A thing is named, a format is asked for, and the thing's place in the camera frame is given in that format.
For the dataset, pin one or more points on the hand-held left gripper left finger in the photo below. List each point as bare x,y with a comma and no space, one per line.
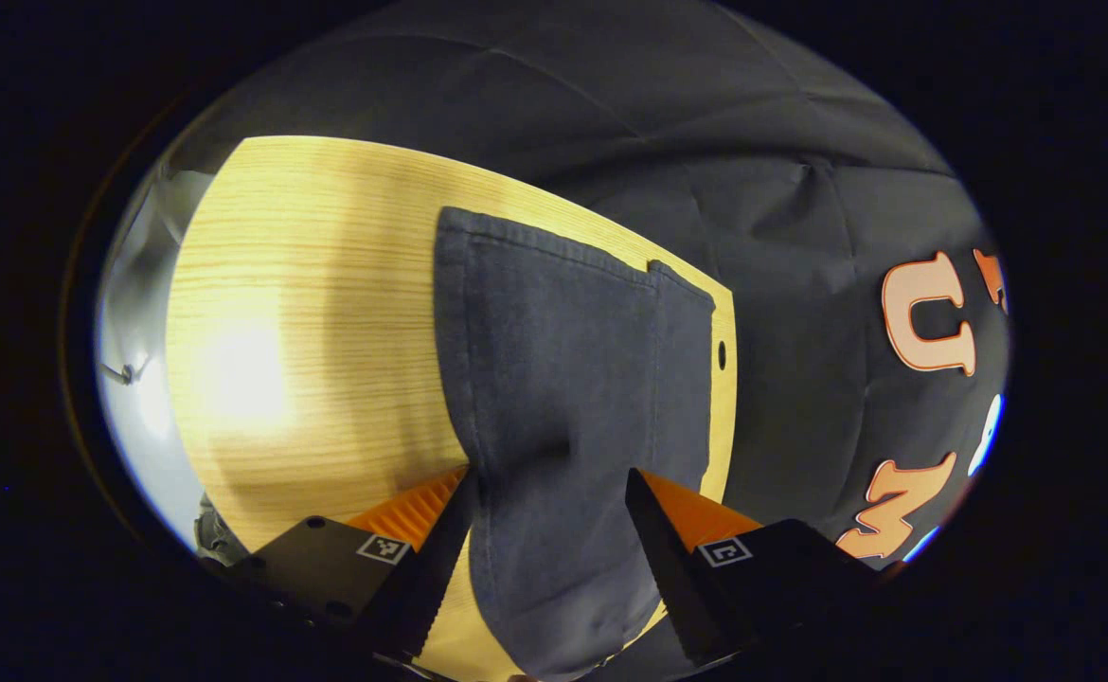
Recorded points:
431,578

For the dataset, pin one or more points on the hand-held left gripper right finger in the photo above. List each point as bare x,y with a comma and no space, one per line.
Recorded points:
668,568

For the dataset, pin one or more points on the dark blue jeans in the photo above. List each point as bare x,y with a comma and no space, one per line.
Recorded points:
554,379

